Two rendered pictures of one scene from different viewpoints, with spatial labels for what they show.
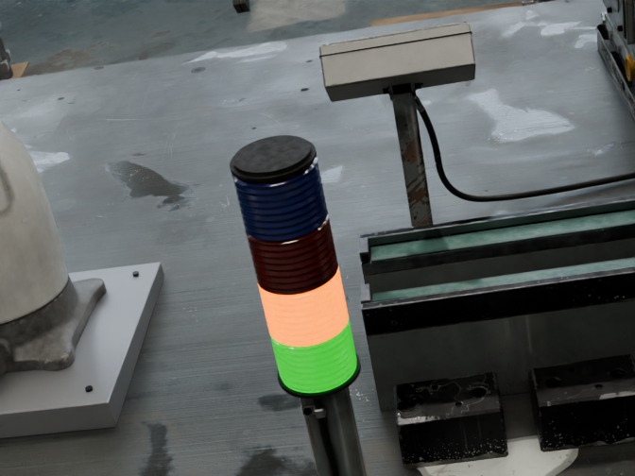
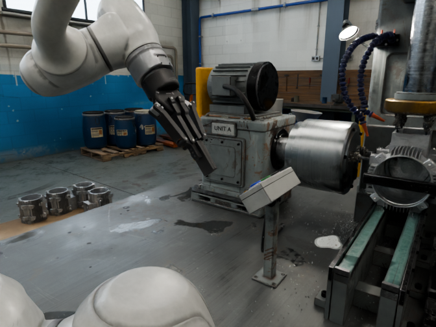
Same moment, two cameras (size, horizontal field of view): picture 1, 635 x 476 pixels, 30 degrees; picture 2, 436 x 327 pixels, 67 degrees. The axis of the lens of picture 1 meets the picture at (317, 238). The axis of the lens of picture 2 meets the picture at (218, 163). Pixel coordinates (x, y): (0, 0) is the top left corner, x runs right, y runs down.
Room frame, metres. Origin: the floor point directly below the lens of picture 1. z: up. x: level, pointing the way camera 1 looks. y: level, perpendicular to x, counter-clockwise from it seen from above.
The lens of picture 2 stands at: (1.01, 0.60, 1.31)
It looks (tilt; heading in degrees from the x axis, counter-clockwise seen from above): 15 degrees down; 299
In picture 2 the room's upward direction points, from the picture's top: straight up
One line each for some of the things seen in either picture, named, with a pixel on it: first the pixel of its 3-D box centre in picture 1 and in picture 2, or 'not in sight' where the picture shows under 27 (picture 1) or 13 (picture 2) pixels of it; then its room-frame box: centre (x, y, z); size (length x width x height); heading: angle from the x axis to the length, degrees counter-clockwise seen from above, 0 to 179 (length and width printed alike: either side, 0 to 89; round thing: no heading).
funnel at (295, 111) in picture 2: not in sight; (305, 125); (1.65, -2.04, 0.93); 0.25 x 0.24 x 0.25; 81
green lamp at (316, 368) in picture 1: (314, 348); not in sight; (0.73, 0.02, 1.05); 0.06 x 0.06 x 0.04
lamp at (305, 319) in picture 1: (303, 298); not in sight; (0.73, 0.02, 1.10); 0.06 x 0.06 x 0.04
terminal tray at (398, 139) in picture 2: not in sight; (411, 143); (0.96, -0.59, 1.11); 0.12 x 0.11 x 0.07; 83
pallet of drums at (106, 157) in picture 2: not in sight; (121, 132); (5.26, -3.62, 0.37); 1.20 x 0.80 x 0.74; 76
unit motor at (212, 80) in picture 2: not in sight; (231, 116); (1.60, -0.59, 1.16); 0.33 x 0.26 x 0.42; 173
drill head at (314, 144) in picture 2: not in sight; (311, 153); (1.27, -0.59, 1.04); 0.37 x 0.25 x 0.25; 173
